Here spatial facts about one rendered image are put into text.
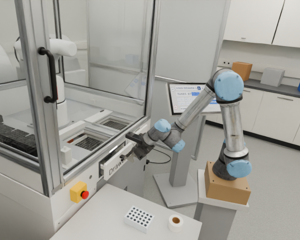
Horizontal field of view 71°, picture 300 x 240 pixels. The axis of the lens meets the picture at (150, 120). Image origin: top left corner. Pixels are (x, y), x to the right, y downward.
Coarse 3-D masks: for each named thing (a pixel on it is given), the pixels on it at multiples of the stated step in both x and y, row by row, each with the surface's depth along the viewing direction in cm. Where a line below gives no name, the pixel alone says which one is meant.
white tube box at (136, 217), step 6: (132, 210) 104; (138, 210) 105; (144, 210) 104; (126, 216) 101; (132, 216) 101; (138, 216) 101; (144, 216) 101; (150, 216) 103; (126, 222) 101; (132, 222) 98; (138, 222) 100; (144, 222) 98; (150, 222) 99; (138, 228) 98; (144, 228) 96
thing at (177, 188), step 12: (192, 132) 208; (192, 144) 215; (180, 156) 217; (180, 168) 224; (156, 180) 241; (168, 180) 242; (180, 180) 231; (192, 180) 247; (168, 192) 225; (180, 192) 226; (192, 192) 228; (168, 204) 210; (180, 204) 212; (192, 204) 217
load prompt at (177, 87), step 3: (177, 87) 190; (180, 87) 190; (183, 87) 191; (186, 87) 192; (189, 87) 193; (192, 87) 194; (195, 87) 195; (198, 87) 196; (201, 87) 197; (186, 90) 191; (189, 90) 192; (192, 90) 193; (195, 90) 194; (198, 90) 195; (201, 90) 196
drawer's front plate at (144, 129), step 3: (144, 126) 163; (147, 126) 166; (141, 129) 158; (144, 129) 162; (147, 129) 168; (138, 132) 153; (141, 132) 158; (144, 132) 164; (129, 141) 143; (132, 141) 147; (132, 144) 148
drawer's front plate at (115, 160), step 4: (128, 144) 136; (124, 148) 131; (128, 148) 135; (120, 152) 127; (124, 152) 131; (128, 152) 137; (116, 156) 123; (108, 160) 118; (112, 160) 119; (116, 160) 124; (120, 160) 129; (124, 160) 134; (104, 164) 115; (108, 164) 116; (112, 164) 120; (116, 164) 125; (104, 168) 116; (108, 168) 117; (112, 168) 122; (104, 172) 117; (108, 172) 118; (112, 172) 123; (104, 176) 118; (108, 176) 119
